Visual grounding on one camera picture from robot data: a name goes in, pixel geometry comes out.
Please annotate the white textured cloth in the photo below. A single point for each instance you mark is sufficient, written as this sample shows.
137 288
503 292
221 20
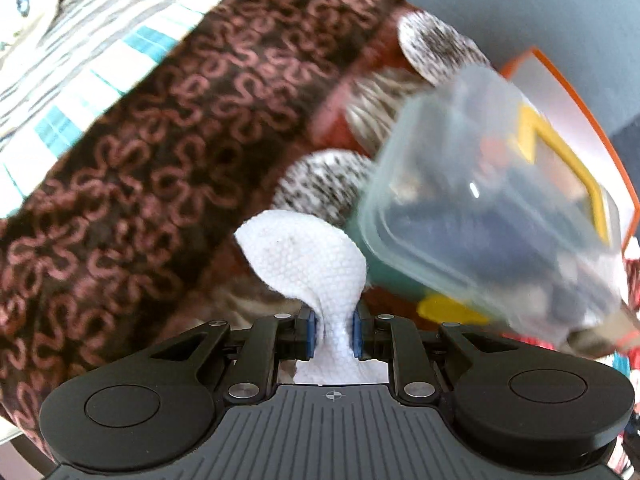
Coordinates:
303 257

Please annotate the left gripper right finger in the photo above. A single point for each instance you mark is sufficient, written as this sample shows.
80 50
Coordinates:
397 342

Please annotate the maroon patterned blanket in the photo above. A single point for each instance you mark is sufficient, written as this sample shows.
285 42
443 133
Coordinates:
124 241

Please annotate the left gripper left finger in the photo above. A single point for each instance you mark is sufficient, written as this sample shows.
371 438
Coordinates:
258 352

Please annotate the striped white teal cloth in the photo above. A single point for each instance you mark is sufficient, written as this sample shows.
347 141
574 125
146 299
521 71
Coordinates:
94 52

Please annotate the clear box yellow handle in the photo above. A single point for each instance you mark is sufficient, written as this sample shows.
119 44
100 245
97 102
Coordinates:
475 203

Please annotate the brown striped round pad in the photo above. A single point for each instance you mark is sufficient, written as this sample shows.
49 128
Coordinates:
374 102

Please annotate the plaid zipper pouch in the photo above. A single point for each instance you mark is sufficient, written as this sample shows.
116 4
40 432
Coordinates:
619 332

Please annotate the black white speckled pad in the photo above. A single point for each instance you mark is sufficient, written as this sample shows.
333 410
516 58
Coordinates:
325 184

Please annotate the orange white cardboard box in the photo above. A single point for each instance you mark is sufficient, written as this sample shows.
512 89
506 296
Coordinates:
551 93

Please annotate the dark blue sofa cushion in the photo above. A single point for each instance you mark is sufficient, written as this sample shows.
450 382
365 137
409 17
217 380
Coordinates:
594 43

